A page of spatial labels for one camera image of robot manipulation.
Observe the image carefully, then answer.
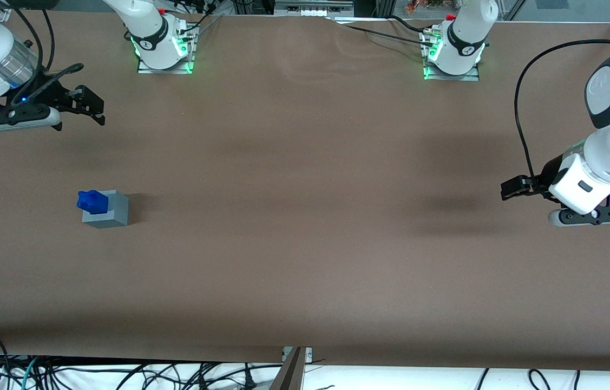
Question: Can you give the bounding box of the long black table cable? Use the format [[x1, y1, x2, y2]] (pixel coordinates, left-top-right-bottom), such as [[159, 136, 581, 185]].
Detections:
[[344, 24, 436, 47]]

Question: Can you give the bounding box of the arched black floor cable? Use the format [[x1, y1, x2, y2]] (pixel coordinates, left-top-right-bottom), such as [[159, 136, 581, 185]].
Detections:
[[528, 369, 553, 390]]

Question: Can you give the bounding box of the blue plastic part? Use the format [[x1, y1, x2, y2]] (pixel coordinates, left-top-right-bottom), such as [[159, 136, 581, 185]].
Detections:
[[76, 190, 109, 215]]

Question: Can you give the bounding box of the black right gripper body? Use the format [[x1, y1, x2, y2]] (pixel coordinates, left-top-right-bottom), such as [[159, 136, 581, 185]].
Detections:
[[9, 73, 80, 113]]

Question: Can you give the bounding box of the gray cube base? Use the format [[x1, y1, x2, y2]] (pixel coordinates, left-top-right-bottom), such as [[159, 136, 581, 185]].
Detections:
[[81, 190, 129, 228]]

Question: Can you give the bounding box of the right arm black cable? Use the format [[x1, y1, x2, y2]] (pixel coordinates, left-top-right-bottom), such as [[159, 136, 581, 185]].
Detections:
[[0, 0, 86, 109]]

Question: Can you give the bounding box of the teal floor cable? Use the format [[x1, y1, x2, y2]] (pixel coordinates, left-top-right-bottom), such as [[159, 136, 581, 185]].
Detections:
[[19, 356, 41, 390]]

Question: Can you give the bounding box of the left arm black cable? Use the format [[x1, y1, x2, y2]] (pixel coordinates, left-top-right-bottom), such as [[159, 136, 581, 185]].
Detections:
[[514, 38, 610, 191]]

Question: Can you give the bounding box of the wrist gray camera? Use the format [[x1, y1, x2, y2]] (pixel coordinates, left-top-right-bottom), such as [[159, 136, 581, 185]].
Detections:
[[0, 102, 63, 134], [548, 204, 610, 228]]

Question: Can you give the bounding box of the left wrist gray camera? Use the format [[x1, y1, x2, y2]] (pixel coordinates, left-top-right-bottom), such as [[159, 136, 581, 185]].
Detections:
[[548, 204, 610, 228]]

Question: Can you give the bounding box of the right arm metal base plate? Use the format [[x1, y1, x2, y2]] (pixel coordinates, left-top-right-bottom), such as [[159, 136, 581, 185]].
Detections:
[[136, 21, 197, 75]]

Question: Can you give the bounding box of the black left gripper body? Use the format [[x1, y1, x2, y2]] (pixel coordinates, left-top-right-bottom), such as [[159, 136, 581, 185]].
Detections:
[[532, 153, 577, 201]]

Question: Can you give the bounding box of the right wrist gray camera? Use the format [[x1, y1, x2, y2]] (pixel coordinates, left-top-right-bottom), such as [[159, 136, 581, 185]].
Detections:
[[0, 102, 63, 134]]

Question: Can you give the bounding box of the short black table cable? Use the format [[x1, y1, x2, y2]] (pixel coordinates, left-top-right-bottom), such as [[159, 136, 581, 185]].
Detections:
[[388, 15, 431, 35]]

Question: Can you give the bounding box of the brown table cover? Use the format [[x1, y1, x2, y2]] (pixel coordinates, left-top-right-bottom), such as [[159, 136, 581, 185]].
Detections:
[[0, 9, 610, 373]]

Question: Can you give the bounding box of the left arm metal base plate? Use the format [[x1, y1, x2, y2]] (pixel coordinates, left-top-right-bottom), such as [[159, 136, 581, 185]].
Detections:
[[422, 28, 481, 82]]

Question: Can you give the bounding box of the aluminium profile post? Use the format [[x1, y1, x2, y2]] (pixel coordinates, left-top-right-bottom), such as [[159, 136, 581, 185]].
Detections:
[[268, 347, 306, 390]]

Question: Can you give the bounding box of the gray device with white connectors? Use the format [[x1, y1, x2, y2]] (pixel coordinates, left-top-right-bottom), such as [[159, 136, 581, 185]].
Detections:
[[274, 0, 355, 17]]

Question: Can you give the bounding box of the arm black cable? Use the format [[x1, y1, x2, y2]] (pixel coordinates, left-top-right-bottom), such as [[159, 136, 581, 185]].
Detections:
[[0, 0, 86, 109], [514, 38, 610, 191]]

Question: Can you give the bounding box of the small metal table bracket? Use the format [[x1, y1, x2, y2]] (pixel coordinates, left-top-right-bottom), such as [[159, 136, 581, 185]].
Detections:
[[281, 347, 314, 363]]

